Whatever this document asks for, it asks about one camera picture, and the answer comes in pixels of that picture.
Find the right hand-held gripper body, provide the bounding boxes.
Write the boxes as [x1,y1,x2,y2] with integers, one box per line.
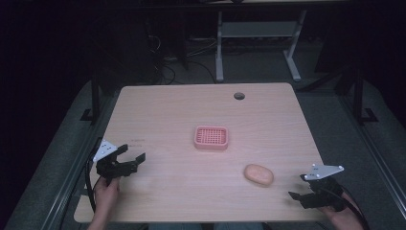
[301,163,348,213]

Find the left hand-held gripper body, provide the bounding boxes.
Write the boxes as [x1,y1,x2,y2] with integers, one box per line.
[92,139,139,186]

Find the pink soap dish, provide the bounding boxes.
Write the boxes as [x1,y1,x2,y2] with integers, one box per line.
[193,125,230,151]

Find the person's left hand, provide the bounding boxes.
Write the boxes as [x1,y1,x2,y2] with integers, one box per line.
[93,176,122,222]

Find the person's right hand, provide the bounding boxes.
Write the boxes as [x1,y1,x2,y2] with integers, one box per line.
[319,191,366,230]

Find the black metal stand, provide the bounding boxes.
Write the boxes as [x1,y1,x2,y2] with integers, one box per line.
[334,65,380,127]

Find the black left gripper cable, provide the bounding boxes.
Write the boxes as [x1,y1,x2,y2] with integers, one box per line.
[84,137,103,214]

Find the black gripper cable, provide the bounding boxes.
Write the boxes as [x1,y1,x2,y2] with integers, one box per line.
[84,137,103,214]
[322,185,372,230]

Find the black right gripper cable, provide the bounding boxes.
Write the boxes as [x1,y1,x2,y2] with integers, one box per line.
[322,185,372,230]

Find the grey metal rail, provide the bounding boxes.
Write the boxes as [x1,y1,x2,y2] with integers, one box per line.
[39,92,121,230]
[338,94,406,212]

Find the black floor cables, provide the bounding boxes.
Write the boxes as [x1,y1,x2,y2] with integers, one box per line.
[145,18,221,85]

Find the white metal desk frame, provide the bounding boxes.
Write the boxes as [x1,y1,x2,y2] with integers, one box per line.
[214,9,308,83]

